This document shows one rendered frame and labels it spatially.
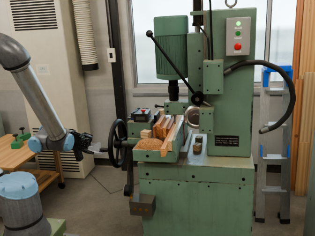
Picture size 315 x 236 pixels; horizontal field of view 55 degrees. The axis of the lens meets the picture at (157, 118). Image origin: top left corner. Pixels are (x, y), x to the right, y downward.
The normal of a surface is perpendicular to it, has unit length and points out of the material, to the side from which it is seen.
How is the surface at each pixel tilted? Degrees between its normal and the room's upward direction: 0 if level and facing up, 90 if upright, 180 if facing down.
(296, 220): 0
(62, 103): 90
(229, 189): 90
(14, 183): 5
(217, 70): 90
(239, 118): 90
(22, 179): 5
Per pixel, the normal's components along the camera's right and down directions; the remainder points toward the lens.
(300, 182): -0.21, 0.28
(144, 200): -0.05, -0.95
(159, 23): -0.62, 0.27
